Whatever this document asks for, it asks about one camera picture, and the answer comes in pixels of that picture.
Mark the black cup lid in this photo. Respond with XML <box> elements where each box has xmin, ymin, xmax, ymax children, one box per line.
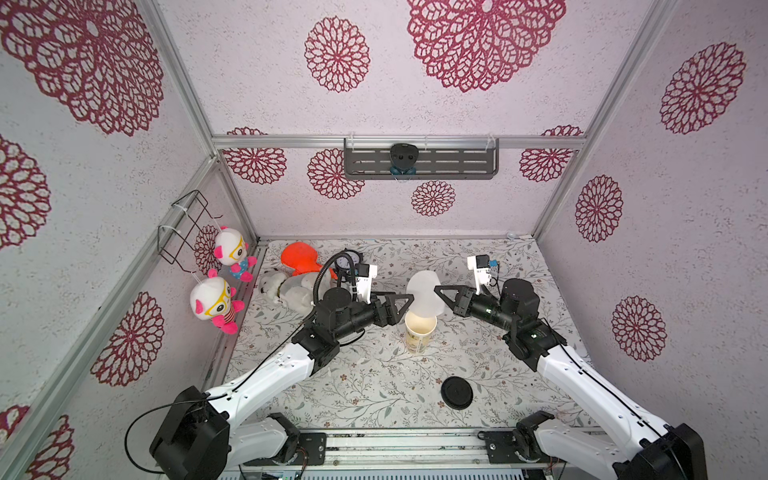
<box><xmin>440</xmin><ymin>376</ymin><xmax>474</xmax><ymax>410</ymax></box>

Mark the floral paper milk tea cup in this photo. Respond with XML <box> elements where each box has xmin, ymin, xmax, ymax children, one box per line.
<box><xmin>404</xmin><ymin>312</ymin><xmax>437</xmax><ymax>353</ymax></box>

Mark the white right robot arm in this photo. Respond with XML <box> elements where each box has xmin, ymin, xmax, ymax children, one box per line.
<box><xmin>434</xmin><ymin>279</ymin><xmax>708</xmax><ymax>479</ymax></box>

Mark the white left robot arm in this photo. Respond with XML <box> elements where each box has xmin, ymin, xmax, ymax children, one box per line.
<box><xmin>149</xmin><ymin>287</ymin><xmax>414</xmax><ymax>479</ymax></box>

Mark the white plush dog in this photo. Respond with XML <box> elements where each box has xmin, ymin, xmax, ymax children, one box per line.
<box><xmin>259</xmin><ymin>269</ymin><xmax>318</xmax><ymax>316</ymax></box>

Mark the black alarm clock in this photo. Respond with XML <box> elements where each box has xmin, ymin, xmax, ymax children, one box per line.
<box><xmin>333</xmin><ymin>249</ymin><xmax>363</xmax><ymax>279</ymax></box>

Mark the orange plastic toy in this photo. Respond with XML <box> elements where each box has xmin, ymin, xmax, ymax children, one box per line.
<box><xmin>280</xmin><ymin>242</ymin><xmax>323</xmax><ymax>276</ymax></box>

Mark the plush doll blue dress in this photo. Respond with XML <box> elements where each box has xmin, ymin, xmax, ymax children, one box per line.
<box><xmin>213</xmin><ymin>226</ymin><xmax>258</xmax><ymax>282</ymax></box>

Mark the plush doll striped dress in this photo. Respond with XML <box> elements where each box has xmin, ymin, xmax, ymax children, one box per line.
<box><xmin>189</xmin><ymin>269</ymin><xmax>245</xmax><ymax>335</ymax></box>

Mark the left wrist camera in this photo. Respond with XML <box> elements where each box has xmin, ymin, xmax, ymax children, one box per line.
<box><xmin>355</xmin><ymin>263</ymin><xmax>378</xmax><ymax>304</ymax></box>

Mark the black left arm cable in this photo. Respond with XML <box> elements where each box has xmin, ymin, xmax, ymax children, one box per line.
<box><xmin>124</xmin><ymin>250</ymin><xmax>361</xmax><ymax>475</ymax></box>

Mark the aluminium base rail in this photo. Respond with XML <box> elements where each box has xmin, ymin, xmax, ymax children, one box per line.
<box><xmin>219</xmin><ymin>427</ymin><xmax>563</xmax><ymax>479</ymax></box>

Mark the grey wall shelf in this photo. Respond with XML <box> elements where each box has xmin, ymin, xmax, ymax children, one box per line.
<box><xmin>342</xmin><ymin>139</ymin><xmax>499</xmax><ymax>181</ymax></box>

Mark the black camera on shelf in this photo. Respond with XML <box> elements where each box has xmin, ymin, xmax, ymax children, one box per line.
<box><xmin>389</xmin><ymin>143</ymin><xmax>419</xmax><ymax>176</ymax></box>

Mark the black wire basket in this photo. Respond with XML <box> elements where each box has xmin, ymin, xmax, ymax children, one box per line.
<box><xmin>156</xmin><ymin>190</ymin><xmax>222</xmax><ymax>275</ymax></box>

